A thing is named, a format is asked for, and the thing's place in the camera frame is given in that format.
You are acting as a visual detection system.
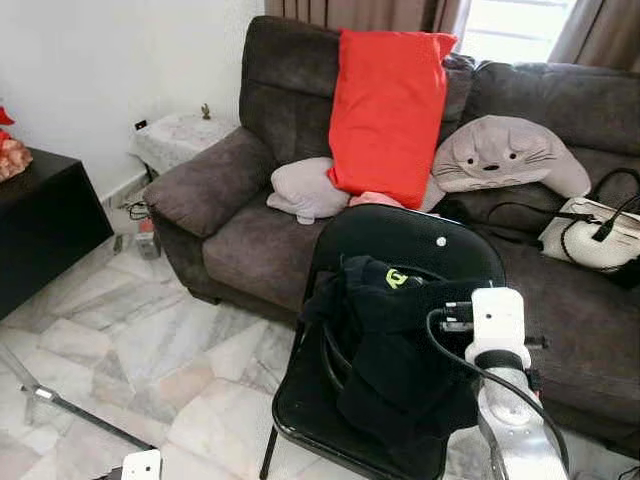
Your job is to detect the black garment with green logo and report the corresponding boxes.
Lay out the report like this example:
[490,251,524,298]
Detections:
[300,255,491,451]

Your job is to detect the grey seal plush cushion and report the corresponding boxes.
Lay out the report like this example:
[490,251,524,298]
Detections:
[432,115,593,199]

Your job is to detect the brown curtain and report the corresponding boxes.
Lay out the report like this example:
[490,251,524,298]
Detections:
[548,0,640,73]

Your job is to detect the black folding chair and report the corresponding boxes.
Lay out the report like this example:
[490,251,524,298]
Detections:
[260,203,506,480]

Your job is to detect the bright window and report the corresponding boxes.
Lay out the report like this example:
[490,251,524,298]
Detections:
[458,0,576,66]

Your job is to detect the red pillow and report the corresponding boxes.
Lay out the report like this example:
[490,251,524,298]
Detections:
[327,28,458,211]

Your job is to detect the small light grey pillow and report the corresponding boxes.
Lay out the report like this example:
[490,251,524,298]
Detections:
[266,157,351,225]

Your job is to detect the dark grey fabric sofa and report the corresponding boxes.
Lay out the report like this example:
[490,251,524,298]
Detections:
[143,15,640,446]

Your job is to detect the side table with lace cloth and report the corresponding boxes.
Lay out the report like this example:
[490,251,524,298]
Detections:
[130,110,239,181]

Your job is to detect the black low cabinet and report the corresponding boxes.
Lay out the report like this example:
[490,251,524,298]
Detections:
[0,148,114,321]

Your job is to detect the white handbag with black straps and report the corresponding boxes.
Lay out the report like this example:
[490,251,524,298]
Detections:
[538,168,640,276]

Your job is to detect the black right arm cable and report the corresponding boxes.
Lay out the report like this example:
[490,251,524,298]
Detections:
[427,305,571,471]

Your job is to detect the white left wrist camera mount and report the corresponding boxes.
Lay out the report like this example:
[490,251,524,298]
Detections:
[120,448,164,480]

